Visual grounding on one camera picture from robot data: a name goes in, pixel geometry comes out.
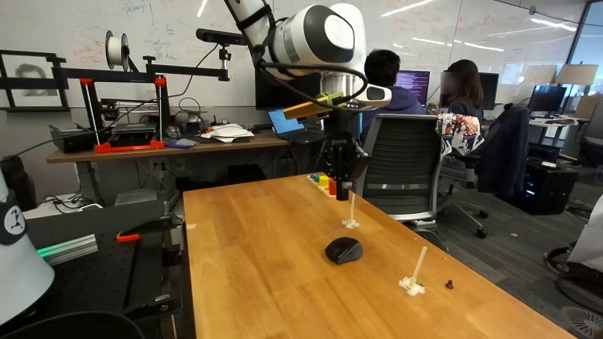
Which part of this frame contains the black and orange 3D printer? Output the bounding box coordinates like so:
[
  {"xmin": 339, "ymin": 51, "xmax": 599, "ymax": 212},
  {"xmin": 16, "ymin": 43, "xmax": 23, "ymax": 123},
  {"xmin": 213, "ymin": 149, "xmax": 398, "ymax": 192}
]
[{"xmin": 78, "ymin": 75, "xmax": 169, "ymax": 154}]

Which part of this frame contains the row of lamp shades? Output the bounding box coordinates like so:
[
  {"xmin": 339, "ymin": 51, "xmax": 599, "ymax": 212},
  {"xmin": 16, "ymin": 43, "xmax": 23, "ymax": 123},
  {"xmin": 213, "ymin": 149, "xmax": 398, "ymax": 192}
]
[{"xmin": 523, "ymin": 64, "xmax": 599, "ymax": 86}]

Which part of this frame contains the white peg on base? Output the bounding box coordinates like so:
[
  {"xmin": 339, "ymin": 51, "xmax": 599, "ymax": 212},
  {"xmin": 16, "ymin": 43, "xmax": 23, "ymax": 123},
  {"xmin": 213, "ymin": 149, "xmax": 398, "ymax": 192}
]
[
  {"xmin": 399, "ymin": 246, "xmax": 428, "ymax": 297},
  {"xmin": 342, "ymin": 193, "xmax": 360, "ymax": 230}
]

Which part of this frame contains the patterned cloth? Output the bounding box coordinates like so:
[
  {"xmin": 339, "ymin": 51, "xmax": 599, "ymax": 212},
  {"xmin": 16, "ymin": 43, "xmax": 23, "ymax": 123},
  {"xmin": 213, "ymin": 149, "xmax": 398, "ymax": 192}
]
[{"xmin": 437, "ymin": 113, "xmax": 485, "ymax": 157}]

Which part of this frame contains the grey office chair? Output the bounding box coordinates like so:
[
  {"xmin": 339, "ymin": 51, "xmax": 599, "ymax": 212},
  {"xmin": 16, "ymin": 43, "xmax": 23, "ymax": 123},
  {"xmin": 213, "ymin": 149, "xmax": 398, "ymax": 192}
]
[{"xmin": 355, "ymin": 113, "xmax": 444, "ymax": 223}]

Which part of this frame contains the camera on mount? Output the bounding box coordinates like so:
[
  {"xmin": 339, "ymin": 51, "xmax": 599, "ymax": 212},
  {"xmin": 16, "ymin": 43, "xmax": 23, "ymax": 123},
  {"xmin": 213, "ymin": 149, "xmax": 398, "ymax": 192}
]
[{"xmin": 52, "ymin": 28, "xmax": 249, "ymax": 83}]

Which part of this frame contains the white filament spool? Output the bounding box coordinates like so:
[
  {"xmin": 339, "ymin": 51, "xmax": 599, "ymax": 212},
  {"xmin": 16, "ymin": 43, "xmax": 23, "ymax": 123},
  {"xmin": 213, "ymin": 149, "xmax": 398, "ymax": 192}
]
[{"xmin": 104, "ymin": 31, "xmax": 131, "ymax": 72}]

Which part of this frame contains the white crumpled paper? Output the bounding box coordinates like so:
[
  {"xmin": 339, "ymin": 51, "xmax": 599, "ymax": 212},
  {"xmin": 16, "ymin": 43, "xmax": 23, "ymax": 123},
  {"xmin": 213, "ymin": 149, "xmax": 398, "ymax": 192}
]
[{"xmin": 200, "ymin": 123, "xmax": 255, "ymax": 144}]

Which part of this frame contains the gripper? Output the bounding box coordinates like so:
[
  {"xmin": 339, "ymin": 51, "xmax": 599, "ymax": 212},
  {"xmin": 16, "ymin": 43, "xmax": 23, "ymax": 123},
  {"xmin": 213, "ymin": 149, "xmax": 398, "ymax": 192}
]
[{"xmin": 324, "ymin": 111, "xmax": 371, "ymax": 201}]

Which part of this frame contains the grey flat box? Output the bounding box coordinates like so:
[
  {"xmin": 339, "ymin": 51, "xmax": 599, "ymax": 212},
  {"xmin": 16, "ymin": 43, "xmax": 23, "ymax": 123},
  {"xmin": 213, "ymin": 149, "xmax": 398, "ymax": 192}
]
[{"xmin": 114, "ymin": 188, "xmax": 159, "ymax": 207}]

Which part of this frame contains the laptop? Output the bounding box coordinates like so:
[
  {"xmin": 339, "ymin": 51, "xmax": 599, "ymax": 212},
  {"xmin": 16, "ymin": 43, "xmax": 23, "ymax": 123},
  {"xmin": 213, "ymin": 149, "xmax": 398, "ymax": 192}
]
[{"xmin": 267, "ymin": 109, "xmax": 326, "ymax": 145}]

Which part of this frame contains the black box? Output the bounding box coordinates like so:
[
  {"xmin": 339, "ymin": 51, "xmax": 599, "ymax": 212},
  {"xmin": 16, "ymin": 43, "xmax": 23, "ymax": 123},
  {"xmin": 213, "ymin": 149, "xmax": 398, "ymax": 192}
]
[{"xmin": 49, "ymin": 123, "xmax": 98, "ymax": 154}]

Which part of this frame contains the black cable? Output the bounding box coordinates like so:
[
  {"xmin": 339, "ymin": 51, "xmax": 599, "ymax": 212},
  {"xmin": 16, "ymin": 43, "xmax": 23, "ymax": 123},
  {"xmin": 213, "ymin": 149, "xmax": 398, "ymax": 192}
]
[{"xmin": 42, "ymin": 191, "xmax": 103, "ymax": 214}]

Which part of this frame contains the black computer tower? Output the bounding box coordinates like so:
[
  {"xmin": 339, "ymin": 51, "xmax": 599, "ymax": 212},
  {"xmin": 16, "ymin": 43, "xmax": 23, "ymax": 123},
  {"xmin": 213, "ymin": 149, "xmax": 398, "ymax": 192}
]
[{"xmin": 510, "ymin": 157, "xmax": 580, "ymax": 216}]

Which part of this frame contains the black monitor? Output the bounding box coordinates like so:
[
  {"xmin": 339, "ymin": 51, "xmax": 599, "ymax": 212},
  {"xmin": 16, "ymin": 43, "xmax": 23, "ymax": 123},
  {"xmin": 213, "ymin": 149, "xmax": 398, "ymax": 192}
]
[{"xmin": 254, "ymin": 70, "xmax": 324, "ymax": 112}]

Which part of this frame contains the person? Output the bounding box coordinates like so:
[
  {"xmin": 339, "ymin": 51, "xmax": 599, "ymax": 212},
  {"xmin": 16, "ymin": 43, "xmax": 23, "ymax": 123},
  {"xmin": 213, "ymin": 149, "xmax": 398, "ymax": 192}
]
[
  {"xmin": 440, "ymin": 59, "xmax": 485, "ymax": 124},
  {"xmin": 360, "ymin": 49, "xmax": 427, "ymax": 144}
]

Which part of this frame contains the aluminium profile bar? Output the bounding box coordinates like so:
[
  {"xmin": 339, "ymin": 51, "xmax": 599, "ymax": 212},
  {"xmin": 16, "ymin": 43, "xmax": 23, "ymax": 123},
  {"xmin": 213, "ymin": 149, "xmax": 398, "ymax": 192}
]
[{"xmin": 36, "ymin": 234, "xmax": 98, "ymax": 266}]

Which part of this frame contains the dark jacket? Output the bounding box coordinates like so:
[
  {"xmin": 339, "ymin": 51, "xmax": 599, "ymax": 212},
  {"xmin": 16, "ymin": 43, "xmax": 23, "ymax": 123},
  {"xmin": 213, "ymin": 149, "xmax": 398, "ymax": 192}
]
[{"xmin": 477, "ymin": 103, "xmax": 531, "ymax": 199}]

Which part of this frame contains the framed picture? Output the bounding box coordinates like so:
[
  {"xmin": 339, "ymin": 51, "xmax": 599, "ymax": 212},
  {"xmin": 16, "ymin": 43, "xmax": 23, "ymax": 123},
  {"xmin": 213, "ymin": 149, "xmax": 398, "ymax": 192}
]
[{"xmin": 0, "ymin": 49, "xmax": 71, "ymax": 113}]

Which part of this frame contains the black computer mouse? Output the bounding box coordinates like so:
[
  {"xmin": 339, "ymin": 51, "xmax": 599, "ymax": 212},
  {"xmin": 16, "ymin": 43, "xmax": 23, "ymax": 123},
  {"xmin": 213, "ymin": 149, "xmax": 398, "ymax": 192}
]
[{"xmin": 325, "ymin": 237, "xmax": 364, "ymax": 265}]

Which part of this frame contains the wooden desk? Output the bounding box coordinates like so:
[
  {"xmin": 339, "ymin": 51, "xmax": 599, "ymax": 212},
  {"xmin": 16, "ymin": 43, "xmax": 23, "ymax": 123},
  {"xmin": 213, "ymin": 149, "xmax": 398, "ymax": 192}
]
[{"xmin": 46, "ymin": 131, "xmax": 293, "ymax": 204}]

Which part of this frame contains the colourful block toy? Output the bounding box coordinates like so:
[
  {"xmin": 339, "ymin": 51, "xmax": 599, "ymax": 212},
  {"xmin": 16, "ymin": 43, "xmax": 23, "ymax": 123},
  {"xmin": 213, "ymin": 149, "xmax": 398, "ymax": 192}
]
[{"xmin": 307, "ymin": 173, "xmax": 338, "ymax": 199}]

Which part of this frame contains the black bag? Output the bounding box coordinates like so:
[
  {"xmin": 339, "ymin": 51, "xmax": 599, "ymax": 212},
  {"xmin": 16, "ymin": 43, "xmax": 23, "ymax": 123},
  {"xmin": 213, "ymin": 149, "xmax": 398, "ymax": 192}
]
[{"xmin": 0, "ymin": 155, "xmax": 38, "ymax": 213}]

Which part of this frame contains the orange and black clamp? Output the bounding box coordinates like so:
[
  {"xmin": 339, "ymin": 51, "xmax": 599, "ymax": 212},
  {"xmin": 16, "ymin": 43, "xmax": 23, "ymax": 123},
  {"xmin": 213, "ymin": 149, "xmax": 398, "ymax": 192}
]
[{"xmin": 116, "ymin": 214, "xmax": 179, "ymax": 243}]

